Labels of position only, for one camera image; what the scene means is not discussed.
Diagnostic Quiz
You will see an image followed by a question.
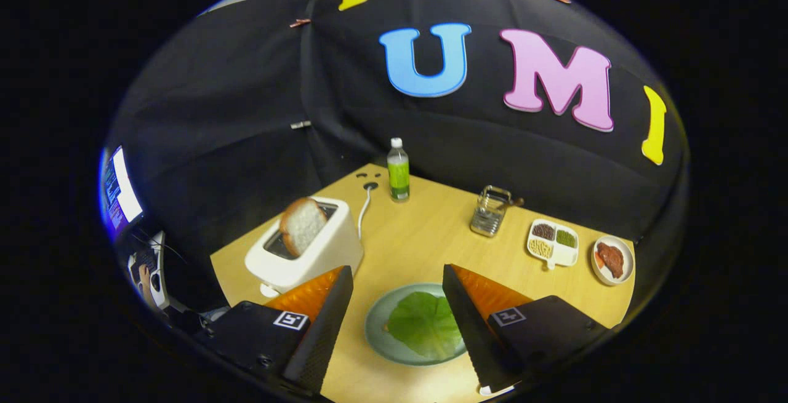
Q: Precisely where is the computer monitor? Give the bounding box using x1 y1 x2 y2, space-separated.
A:
100 146 144 239

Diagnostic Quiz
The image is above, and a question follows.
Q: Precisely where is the red meat piece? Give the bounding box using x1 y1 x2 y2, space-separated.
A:
596 242 625 279

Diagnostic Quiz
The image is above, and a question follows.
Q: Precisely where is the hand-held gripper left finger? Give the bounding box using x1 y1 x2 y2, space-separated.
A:
196 265 355 399

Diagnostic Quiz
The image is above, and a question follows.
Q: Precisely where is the white keyboard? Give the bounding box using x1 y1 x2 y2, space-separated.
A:
127 231 170 311

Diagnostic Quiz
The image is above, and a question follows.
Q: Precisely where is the white bread slice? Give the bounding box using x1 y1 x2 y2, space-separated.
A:
279 197 329 258

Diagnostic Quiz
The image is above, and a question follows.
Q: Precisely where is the wire cutlery holder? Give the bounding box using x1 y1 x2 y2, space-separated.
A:
470 185 513 238

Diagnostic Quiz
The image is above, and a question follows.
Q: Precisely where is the white divided dish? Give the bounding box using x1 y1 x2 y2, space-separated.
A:
526 218 580 271

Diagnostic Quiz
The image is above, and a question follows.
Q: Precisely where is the white toaster cable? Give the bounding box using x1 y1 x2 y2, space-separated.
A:
357 182 379 241

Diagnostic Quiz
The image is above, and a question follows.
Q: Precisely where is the pale green plate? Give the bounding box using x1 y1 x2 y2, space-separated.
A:
364 282 468 367

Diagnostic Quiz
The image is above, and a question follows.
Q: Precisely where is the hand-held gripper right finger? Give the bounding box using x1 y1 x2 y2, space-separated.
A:
442 263 610 396

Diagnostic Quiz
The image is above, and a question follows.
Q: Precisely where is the green label plastic bottle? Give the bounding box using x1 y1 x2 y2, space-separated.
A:
387 138 411 203

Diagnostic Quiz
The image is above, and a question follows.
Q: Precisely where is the white toaster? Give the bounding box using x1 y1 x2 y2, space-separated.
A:
244 196 365 298

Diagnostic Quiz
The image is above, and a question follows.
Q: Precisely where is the green lettuce leaf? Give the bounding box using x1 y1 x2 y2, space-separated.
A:
385 291 464 362

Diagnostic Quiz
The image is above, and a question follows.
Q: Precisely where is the black backdrop cloth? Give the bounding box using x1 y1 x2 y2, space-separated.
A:
102 0 690 305

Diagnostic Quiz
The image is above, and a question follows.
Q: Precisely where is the white round plate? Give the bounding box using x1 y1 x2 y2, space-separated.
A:
590 235 635 287

